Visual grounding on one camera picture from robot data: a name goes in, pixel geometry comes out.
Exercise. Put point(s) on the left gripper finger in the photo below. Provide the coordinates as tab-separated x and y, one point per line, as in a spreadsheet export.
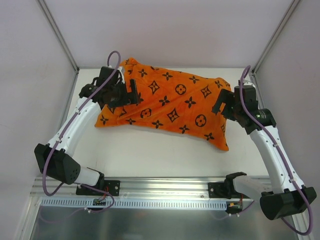
130	100
133	87

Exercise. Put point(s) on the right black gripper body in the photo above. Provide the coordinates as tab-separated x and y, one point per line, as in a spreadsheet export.
227	104

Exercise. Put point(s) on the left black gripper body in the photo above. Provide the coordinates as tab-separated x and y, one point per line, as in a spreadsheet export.
130	94

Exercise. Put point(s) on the orange patterned pillowcase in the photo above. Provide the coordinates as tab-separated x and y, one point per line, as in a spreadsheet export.
173	101

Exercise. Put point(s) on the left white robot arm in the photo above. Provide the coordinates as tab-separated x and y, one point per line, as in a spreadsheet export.
55	158

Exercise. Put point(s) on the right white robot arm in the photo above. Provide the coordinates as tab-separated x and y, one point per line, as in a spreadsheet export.
287	194

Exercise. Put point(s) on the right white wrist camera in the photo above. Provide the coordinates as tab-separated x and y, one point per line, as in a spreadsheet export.
246	83

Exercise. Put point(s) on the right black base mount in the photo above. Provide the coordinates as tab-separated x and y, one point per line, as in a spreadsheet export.
219	190

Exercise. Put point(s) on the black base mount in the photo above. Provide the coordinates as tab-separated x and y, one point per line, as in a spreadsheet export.
219	190
111	186

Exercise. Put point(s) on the aluminium mounting rail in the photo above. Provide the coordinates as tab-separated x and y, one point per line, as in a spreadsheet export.
167	188

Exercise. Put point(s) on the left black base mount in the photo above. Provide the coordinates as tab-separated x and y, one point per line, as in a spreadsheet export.
111	186

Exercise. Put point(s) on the left aluminium frame post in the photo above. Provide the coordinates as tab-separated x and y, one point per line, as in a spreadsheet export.
57	33

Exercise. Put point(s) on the aluminium frame post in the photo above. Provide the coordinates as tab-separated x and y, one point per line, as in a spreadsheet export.
276	34
57	33

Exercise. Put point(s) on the white slotted cable duct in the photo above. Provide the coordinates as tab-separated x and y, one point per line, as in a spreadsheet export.
211	205

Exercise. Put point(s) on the right aluminium frame post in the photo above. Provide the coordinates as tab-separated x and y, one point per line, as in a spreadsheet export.
276	34

